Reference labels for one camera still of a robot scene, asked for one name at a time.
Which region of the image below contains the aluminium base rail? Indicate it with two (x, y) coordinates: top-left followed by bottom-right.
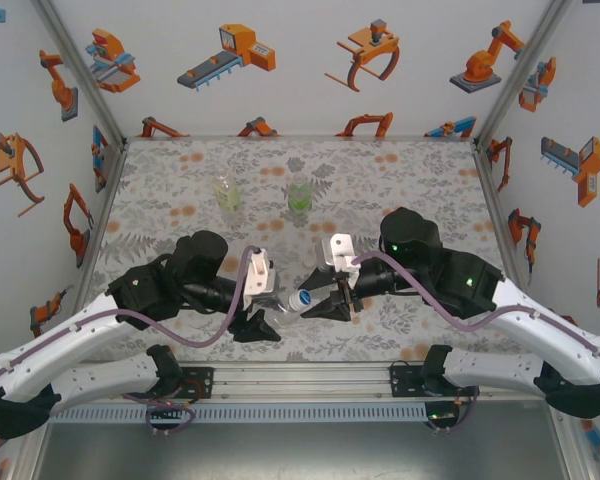
(54, 360), (576, 404)

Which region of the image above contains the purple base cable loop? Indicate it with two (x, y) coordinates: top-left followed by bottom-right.
(427, 387), (481, 434)
(122, 392), (197, 437)

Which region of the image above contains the green label plastic bottle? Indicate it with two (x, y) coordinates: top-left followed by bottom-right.
(286, 174), (314, 217)

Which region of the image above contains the aluminium frame post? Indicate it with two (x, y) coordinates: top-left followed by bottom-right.
(32, 0), (131, 151)
(472, 0), (574, 151)

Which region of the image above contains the floral printed tablecloth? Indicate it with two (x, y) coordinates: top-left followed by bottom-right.
(79, 138), (536, 364)

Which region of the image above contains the aluminium table side rail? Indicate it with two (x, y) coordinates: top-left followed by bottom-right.
(7, 139), (130, 480)
(472, 139), (599, 480)

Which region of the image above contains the yellow label plastic bottle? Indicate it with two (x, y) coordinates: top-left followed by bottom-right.
(211, 171), (242, 217)

